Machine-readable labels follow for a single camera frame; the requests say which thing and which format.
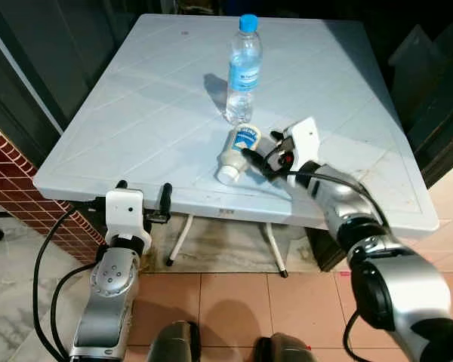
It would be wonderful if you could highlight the clear water bottle blue cap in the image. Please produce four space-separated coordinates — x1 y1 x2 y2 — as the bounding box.
225 14 263 126

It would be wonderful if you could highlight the white plastic folding table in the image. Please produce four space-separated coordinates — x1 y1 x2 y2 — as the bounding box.
32 13 440 278

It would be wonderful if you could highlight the grey left robot leg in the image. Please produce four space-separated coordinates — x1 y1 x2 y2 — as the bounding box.
145 321 202 362

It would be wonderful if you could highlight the grey robot leg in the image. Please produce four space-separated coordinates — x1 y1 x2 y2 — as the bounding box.
254 332 318 362
145 321 202 362

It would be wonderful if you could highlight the dark grey door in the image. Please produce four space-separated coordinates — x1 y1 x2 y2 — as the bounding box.
0 0 140 168

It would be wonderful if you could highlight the dark wooden cabinet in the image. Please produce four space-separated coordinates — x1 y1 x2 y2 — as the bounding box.
389 14 453 189

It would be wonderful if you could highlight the grey right robot leg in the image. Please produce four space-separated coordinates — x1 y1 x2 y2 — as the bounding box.
254 332 318 362

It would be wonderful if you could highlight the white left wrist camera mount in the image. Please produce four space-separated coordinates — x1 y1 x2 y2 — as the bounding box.
104 189 146 244

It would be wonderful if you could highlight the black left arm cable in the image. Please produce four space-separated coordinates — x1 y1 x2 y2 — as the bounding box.
32 202 110 361

